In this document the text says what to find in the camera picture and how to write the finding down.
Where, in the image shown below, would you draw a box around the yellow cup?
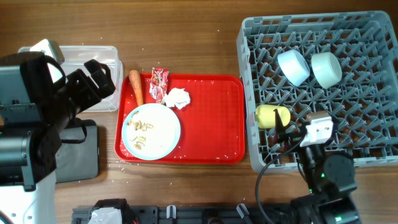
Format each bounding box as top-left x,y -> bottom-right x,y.
255,105 -> 291,129

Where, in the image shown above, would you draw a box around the light blue bowl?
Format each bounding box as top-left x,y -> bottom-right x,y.
277,50 -> 310,86

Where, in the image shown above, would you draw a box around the white tissue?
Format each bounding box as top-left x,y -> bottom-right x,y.
164,88 -> 191,110

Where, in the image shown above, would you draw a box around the light blue plate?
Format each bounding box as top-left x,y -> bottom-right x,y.
121,103 -> 181,161

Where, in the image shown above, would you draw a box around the red snack wrapper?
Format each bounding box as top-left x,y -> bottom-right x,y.
149,67 -> 169,104

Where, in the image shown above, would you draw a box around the orange carrot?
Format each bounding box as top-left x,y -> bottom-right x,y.
129,70 -> 144,106

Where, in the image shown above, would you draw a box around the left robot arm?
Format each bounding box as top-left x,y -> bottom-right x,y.
1,39 -> 116,223

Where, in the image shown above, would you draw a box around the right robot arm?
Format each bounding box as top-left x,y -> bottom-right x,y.
274,110 -> 361,223

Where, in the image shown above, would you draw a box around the grey dishwasher rack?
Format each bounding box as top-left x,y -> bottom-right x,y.
236,11 -> 397,173

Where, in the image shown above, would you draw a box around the red serving tray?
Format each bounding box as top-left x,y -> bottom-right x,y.
114,72 -> 246,165

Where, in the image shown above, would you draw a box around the food scraps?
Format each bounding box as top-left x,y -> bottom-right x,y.
127,111 -> 154,151

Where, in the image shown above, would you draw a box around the black tray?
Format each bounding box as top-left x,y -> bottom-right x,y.
55,119 -> 100,183

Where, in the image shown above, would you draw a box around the clear plastic bin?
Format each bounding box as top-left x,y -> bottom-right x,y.
2,46 -> 122,116

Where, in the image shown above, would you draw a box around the right black cable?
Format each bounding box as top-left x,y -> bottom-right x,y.
255,133 -> 307,224

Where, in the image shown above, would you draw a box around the black cable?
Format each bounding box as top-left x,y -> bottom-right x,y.
255,133 -> 307,224
60,118 -> 88,144

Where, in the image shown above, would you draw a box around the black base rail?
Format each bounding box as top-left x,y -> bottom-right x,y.
71,198 -> 312,224

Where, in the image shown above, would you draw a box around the left black cable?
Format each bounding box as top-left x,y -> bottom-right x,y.
60,118 -> 88,144

